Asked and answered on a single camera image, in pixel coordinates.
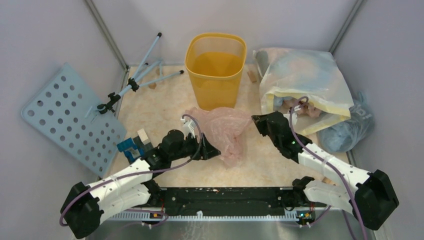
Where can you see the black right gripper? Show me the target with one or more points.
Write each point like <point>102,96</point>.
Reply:
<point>260,121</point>

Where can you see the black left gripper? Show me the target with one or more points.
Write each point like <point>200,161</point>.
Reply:
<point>208,151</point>

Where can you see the pink plastic trash bag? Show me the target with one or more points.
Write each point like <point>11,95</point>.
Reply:
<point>223,128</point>

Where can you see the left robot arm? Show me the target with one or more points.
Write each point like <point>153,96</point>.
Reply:
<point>87,206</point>

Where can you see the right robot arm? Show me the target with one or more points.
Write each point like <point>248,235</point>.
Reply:
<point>368,196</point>

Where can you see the yellow plastic trash bin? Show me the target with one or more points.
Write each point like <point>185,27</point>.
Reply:
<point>215,62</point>

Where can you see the small wooden block back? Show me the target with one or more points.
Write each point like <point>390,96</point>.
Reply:
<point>252,76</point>

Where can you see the large yellow translucent bag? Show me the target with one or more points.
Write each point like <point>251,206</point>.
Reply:
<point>288,74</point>

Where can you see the pale wooden block left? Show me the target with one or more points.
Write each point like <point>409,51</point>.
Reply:
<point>143,136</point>

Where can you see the blue block toy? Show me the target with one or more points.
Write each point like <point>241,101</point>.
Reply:
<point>134,148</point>

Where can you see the blue plastic bag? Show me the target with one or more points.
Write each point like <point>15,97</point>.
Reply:
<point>345,135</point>

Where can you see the wooden block near tripod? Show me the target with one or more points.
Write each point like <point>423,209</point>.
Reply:
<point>152,86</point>

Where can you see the wooden cylinder block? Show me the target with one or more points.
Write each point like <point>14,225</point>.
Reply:
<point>327,181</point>

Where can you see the light blue tripod stand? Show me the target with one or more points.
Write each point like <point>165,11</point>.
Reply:
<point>134,83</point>

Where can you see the light blue perforated board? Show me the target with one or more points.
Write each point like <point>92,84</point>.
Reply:
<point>65,111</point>

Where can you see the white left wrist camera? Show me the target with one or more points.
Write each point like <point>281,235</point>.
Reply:
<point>189,127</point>

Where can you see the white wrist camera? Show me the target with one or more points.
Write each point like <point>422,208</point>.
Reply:
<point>189,127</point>
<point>291,112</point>

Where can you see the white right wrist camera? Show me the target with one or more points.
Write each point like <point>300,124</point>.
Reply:
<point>291,112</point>

